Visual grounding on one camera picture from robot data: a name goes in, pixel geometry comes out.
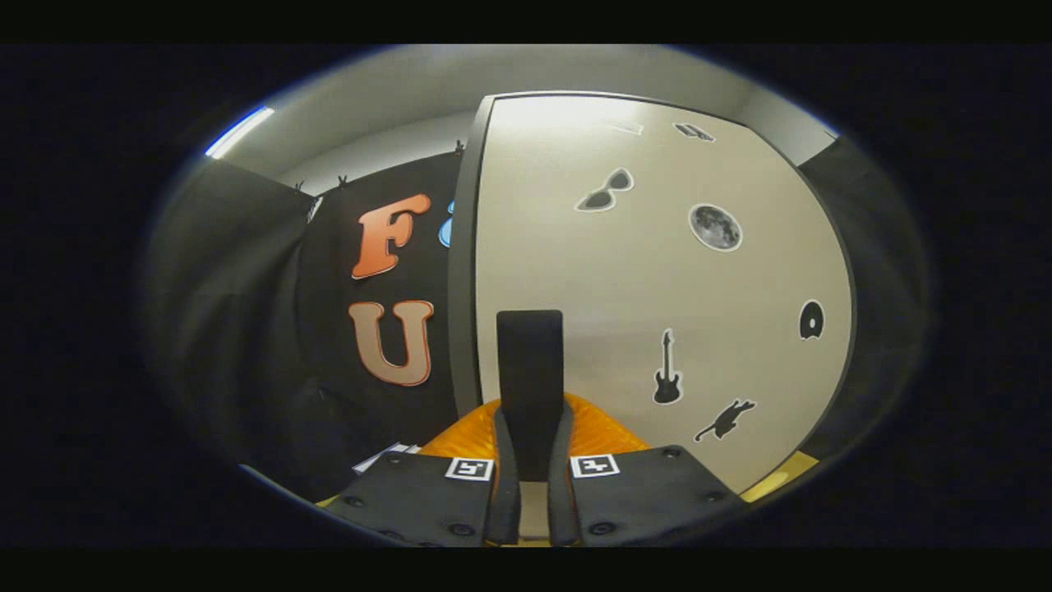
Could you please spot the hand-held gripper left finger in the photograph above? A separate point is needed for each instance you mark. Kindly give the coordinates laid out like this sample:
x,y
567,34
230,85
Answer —
x,y
503,510

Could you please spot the black backdrop cloth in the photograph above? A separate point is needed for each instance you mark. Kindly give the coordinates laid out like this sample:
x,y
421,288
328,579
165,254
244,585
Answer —
x,y
320,345

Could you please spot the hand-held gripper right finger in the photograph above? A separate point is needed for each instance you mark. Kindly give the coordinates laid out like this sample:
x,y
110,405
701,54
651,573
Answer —
x,y
563,510

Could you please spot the grey cabinet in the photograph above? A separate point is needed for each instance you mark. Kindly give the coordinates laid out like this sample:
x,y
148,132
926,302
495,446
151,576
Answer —
x,y
462,288

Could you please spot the light blue spine book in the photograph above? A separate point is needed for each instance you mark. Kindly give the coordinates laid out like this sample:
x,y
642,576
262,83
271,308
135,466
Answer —
x,y
386,456

